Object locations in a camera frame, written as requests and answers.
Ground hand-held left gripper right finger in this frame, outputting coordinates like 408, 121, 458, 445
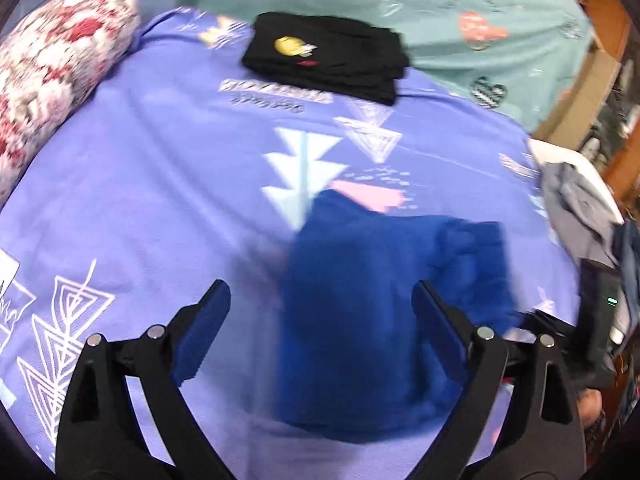
411, 280, 587, 480

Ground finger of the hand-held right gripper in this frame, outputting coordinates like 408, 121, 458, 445
512, 310, 580, 347

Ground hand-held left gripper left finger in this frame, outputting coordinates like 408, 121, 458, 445
56, 280, 236, 480

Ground blue pants with red stripes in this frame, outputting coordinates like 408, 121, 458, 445
277, 192, 527, 444

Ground folded black pants smiley patch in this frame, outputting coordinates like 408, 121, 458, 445
241, 11, 412, 107

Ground person's right hand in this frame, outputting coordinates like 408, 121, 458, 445
575, 390, 607, 433

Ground dark blue cloth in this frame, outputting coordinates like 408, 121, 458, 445
611, 220, 640, 321

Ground purple printed bed sheet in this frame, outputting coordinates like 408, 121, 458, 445
0, 6, 587, 480

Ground wooden cabinet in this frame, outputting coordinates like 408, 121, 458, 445
530, 0, 640, 201

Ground red floral quilted pillow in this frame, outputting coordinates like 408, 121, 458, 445
0, 0, 142, 207

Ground teal heart print blanket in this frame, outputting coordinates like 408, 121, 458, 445
190, 0, 594, 137

